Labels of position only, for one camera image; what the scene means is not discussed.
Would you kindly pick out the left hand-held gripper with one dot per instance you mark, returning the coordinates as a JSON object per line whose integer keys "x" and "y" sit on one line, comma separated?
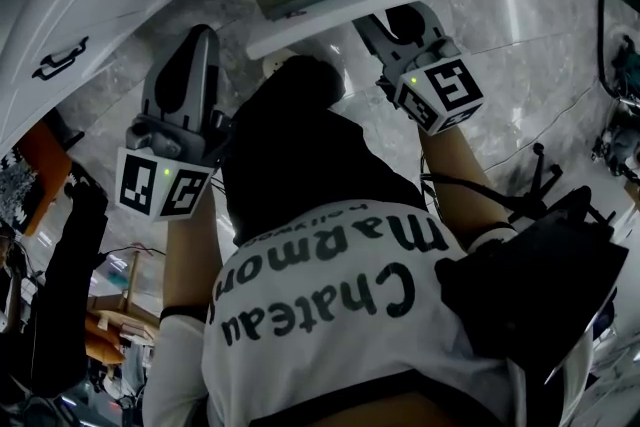
{"x": 150, "y": 182}

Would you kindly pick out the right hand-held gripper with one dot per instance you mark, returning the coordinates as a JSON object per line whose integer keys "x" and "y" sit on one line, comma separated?
{"x": 440, "y": 95}

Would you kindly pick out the person's left forearm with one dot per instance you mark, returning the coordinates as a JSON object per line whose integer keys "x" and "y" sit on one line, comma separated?
{"x": 192, "y": 260}

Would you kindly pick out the person's right forearm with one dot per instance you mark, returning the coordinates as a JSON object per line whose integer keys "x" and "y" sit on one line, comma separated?
{"x": 457, "y": 175}

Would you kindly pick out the person's white shoe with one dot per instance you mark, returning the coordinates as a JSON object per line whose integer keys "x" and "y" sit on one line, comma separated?
{"x": 274, "y": 64}

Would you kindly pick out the white cabinet door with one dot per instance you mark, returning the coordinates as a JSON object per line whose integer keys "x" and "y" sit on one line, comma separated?
{"x": 90, "y": 0}

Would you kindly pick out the orange box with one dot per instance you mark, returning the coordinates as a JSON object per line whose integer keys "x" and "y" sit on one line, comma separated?
{"x": 42, "y": 165}

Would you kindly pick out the black folding stand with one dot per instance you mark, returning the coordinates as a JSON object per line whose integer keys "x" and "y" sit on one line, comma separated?
{"x": 542, "y": 185}

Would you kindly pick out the teal power tool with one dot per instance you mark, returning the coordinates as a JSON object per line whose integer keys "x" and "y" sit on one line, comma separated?
{"x": 627, "y": 65}

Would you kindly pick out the grey power tool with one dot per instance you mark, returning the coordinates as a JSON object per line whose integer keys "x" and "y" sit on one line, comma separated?
{"x": 617, "y": 140}

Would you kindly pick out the black hanging garment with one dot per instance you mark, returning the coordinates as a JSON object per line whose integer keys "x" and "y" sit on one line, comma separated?
{"x": 65, "y": 295}

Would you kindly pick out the wooden furniture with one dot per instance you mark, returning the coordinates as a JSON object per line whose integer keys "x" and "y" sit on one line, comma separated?
{"x": 112, "y": 325}

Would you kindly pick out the person's white printed shirt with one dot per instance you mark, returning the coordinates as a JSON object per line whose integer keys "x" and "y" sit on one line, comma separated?
{"x": 340, "y": 315}

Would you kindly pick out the black pouch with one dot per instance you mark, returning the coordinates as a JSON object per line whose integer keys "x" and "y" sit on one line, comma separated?
{"x": 530, "y": 295}

